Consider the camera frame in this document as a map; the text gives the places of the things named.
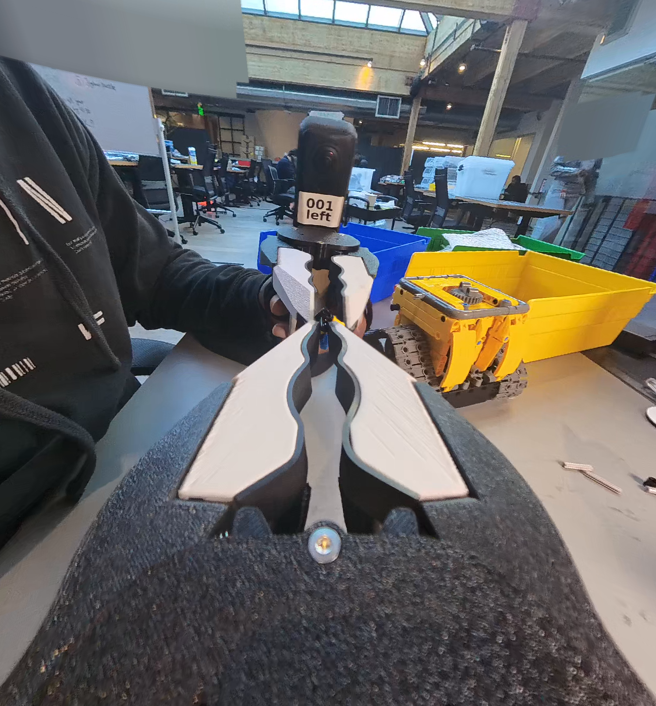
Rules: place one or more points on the pile of small building parts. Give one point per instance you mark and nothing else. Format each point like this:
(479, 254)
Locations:
(593, 477)

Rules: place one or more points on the green plastic bin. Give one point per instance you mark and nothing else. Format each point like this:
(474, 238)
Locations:
(554, 245)

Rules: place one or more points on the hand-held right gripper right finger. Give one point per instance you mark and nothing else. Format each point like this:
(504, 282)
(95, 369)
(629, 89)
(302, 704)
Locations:
(407, 441)

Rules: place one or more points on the large yellow plastic bin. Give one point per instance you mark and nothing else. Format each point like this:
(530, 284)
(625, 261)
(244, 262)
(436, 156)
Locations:
(593, 298)

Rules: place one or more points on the white storage box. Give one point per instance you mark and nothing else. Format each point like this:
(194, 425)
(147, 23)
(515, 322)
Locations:
(477, 177)

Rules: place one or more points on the yellow tracked toy robot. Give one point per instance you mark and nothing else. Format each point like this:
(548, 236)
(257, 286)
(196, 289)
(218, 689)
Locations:
(460, 331)

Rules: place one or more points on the blue pin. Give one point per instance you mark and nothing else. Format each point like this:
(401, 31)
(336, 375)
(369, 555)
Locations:
(323, 340)

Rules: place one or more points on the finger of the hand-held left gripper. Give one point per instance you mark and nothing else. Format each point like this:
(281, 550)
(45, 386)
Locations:
(355, 289)
(295, 281)

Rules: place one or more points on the white plastic sheet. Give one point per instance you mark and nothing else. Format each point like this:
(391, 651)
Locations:
(480, 239)

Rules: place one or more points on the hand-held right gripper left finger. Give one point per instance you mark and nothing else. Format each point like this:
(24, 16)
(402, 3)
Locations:
(245, 441)

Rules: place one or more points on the background table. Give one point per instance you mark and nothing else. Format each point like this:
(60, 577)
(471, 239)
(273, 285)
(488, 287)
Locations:
(516, 207)

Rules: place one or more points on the black chair armrest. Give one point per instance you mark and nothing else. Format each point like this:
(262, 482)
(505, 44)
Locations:
(151, 355)

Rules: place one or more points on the blue plastic bin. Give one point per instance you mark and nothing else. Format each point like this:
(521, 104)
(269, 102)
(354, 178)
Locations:
(394, 248)

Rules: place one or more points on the white partition board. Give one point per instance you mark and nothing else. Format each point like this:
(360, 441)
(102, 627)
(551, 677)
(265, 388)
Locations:
(107, 110)

